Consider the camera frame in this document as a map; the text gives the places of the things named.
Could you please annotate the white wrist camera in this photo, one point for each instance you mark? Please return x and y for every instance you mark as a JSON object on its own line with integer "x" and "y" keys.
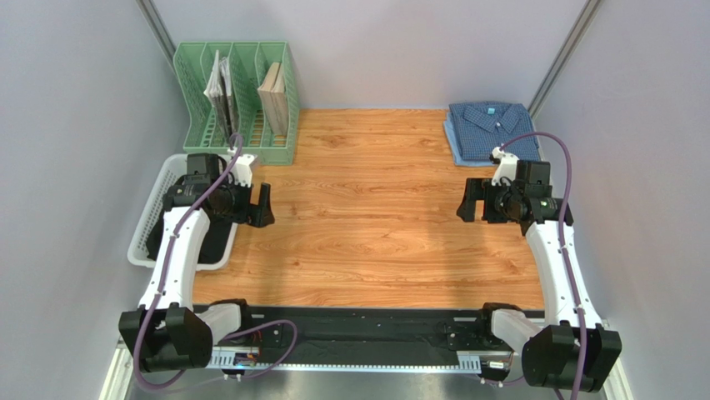
{"x": 506, "y": 167}
{"x": 242, "y": 167}

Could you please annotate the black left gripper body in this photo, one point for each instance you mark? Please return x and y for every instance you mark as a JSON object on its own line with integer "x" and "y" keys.
{"x": 234, "y": 202}

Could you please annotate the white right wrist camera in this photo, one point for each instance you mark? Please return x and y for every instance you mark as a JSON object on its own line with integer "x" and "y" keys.
{"x": 506, "y": 167}

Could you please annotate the folded light blue shirt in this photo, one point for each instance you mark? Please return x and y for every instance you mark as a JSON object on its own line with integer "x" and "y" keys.
{"x": 453, "y": 144}

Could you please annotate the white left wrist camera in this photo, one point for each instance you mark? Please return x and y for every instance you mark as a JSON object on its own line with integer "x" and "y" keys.
{"x": 242, "y": 167}

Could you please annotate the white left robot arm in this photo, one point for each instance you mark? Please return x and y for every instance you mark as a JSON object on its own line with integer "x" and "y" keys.
{"x": 198, "y": 207}

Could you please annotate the tan books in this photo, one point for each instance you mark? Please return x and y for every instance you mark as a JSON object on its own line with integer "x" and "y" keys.
{"x": 272, "y": 93}

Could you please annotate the grey magazines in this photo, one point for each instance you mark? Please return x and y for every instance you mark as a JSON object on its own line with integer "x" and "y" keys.
{"x": 220, "y": 93}

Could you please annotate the green file organizer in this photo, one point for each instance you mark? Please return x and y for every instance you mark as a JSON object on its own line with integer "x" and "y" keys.
{"x": 249, "y": 64}

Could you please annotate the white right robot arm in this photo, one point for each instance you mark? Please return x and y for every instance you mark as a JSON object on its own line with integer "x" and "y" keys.
{"x": 572, "y": 351}

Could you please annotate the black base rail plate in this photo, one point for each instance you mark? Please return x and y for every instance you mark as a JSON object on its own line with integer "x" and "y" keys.
{"x": 359, "y": 337}

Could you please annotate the white plastic basket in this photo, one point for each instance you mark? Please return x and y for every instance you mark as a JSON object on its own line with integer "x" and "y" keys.
{"x": 150, "y": 222}

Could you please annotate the black long sleeve shirt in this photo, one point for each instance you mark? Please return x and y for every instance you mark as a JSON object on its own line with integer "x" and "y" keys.
{"x": 213, "y": 245}

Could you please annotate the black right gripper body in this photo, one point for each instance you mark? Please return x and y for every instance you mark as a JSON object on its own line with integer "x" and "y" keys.
{"x": 482, "y": 200}

